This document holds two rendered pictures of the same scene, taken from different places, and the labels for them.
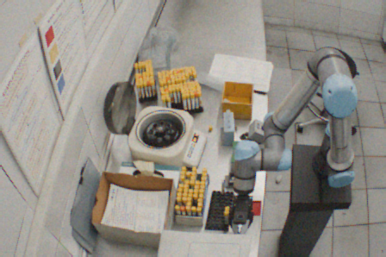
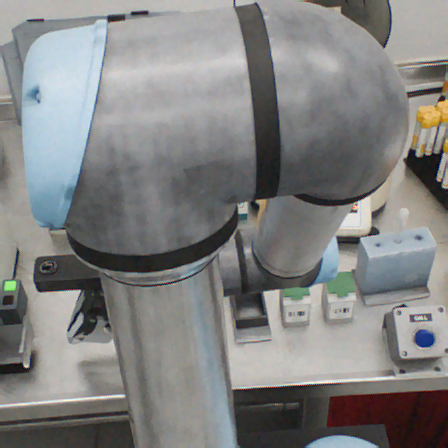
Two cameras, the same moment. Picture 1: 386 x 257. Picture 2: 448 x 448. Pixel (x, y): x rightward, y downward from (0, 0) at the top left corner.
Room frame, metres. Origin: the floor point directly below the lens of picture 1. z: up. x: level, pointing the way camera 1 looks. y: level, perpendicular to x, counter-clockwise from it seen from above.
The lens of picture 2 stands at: (0.70, -0.79, 1.80)
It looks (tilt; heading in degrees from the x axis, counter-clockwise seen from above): 48 degrees down; 80
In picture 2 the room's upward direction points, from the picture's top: 7 degrees counter-clockwise
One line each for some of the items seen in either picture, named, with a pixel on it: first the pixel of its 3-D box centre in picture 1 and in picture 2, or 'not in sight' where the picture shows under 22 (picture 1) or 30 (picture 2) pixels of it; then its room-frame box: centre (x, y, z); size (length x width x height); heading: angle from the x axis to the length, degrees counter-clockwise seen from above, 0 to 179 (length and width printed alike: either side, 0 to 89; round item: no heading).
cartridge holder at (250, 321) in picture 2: (235, 179); (249, 311); (0.90, -0.14, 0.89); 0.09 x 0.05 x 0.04; 80
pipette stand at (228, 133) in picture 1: (228, 129); (393, 263); (1.13, -0.14, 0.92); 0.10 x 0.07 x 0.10; 174
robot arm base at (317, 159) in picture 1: (329, 156); not in sight; (0.86, -0.54, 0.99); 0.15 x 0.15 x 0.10
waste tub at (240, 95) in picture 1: (238, 100); not in sight; (1.28, -0.21, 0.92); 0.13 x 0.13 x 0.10; 75
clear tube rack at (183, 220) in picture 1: (192, 199); not in sight; (0.82, 0.03, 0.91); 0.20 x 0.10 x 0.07; 168
